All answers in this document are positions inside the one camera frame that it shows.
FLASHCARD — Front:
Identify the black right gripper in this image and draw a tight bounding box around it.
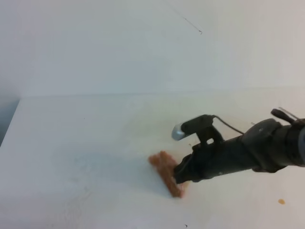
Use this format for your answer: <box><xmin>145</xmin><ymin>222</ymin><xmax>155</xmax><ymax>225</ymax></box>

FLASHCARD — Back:
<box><xmin>174</xmin><ymin>137</ymin><xmax>254</xmax><ymax>184</ymax></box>

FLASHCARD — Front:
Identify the pink rag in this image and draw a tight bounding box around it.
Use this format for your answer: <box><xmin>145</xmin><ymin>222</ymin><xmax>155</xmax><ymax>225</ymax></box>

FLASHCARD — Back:
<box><xmin>148</xmin><ymin>151</ymin><xmax>188</xmax><ymax>198</ymax></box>

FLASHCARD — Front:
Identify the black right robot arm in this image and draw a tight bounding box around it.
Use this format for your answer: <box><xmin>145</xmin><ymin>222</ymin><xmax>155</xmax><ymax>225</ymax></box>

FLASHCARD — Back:
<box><xmin>172</xmin><ymin>109</ymin><xmax>305</xmax><ymax>184</ymax></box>

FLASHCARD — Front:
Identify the small brown coffee drop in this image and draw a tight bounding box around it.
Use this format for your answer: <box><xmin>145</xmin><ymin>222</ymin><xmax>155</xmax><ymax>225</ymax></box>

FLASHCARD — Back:
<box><xmin>278</xmin><ymin>199</ymin><xmax>285</xmax><ymax>205</ymax></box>

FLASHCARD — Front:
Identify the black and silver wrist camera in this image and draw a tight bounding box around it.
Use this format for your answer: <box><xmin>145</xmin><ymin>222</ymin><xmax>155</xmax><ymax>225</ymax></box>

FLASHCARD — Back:
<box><xmin>172</xmin><ymin>114</ymin><xmax>224</xmax><ymax>145</ymax></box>

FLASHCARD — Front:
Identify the thin black camera cable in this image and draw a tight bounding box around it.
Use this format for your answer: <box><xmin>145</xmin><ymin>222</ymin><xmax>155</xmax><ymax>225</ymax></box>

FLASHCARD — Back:
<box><xmin>212</xmin><ymin>115</ymin><xmax>244</xmax><ymax>135</ymax></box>

